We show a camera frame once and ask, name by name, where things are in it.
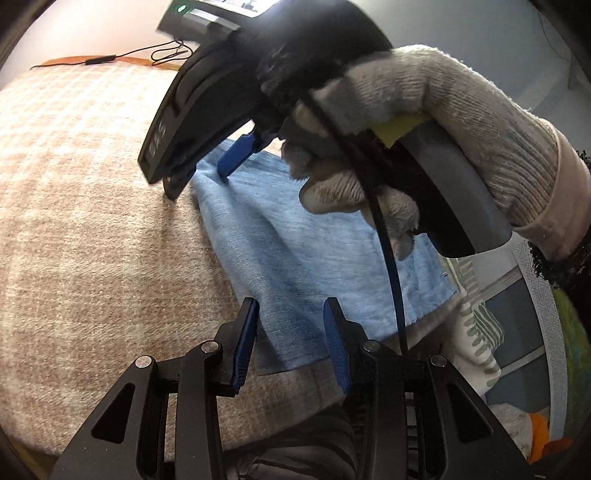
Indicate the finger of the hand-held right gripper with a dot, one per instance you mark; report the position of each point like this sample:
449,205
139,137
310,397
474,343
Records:
234,157
178,187

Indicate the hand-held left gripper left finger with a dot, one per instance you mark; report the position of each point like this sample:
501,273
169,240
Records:
244,344

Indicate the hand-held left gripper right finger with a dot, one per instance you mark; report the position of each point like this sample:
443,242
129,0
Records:
334,350

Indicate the blue denim pants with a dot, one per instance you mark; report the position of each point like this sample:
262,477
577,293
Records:
286,258

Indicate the person's right forearm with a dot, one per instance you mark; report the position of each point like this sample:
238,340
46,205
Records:
568,207

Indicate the person's right hand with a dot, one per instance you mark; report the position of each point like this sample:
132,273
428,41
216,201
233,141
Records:
461,101

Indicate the beige plaid blanket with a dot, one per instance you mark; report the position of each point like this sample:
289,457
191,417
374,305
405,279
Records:
92,230

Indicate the white patterned cloth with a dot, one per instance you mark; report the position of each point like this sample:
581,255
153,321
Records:
480,332

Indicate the orange mattress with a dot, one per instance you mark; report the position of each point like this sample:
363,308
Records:
69,60

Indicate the grey framed panel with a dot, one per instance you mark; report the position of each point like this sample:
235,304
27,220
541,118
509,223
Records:
521,323

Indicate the orange cloth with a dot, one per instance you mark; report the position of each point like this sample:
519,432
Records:
547,441

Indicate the green fuzzy garment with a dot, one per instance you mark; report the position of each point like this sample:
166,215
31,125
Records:
575,350

